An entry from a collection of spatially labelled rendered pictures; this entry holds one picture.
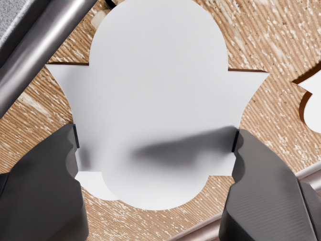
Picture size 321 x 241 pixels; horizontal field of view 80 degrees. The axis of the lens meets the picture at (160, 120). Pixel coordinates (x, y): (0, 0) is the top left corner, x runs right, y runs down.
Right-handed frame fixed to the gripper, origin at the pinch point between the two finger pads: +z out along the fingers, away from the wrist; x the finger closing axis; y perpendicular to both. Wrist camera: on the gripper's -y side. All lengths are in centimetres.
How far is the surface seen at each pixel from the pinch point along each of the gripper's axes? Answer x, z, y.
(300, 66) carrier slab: 16.2, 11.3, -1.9
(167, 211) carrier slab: 2.5, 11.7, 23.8
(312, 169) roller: 25.4, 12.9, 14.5
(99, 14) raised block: -5.5, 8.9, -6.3
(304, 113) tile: 18.0, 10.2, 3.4
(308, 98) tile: 17.9, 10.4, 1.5
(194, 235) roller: 8.9, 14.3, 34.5
